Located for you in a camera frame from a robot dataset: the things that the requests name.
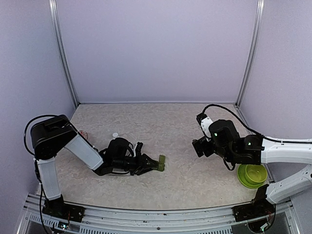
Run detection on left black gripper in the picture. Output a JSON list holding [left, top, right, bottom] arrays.
[[113, 152, 158, 176]]

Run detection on green weekly pill organizer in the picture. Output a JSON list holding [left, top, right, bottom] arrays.
[[157, 155, 166, 172]]

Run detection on white pill bottle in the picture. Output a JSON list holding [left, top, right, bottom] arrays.
[[112, 133, 119, 139]]

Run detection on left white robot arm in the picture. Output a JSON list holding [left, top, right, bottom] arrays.
[[23, 115, 161, 217]]

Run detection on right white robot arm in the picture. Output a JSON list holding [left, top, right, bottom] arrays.
[[192, 117, 312, 216]]

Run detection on green plate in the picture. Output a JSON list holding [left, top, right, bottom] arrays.
[[237, 165, 264, 189]]

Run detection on green bowl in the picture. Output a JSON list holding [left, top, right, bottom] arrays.
[[245, 165, 268, 185]]

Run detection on red patterned bowl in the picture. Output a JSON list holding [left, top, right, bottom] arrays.
[[78, 130, 89, 140]]

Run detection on left camera cable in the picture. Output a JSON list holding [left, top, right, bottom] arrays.
[[126, 142, 137, 159]]

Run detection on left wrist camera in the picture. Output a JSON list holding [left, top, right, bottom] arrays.
[[133, 142, 143, 157]]

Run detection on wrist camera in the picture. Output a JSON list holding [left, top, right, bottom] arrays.
[[133, 142, 143, 157], [196, 113, 213, 141]]

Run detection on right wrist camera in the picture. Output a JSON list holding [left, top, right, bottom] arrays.
[[196, 113, 213, 141]]

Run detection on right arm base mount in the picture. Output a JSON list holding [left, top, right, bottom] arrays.
[[232, 184, 276, 222]]

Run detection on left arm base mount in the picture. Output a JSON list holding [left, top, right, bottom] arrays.
[[42, 195, 85, 223]]

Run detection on aluminium front rail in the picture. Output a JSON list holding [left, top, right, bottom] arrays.
[[14, 194, 302, 234]]

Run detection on right aluminium corner post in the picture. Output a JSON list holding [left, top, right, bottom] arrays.
[[235, 0, 265, 109]]

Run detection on aluminium corner post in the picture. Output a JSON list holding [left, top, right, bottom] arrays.
[[235, 0, 265, 109], [49, 0, 80, 108]]

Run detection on left aluminium corner post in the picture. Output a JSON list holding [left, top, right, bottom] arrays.
[[49, 0, 80, 108]]

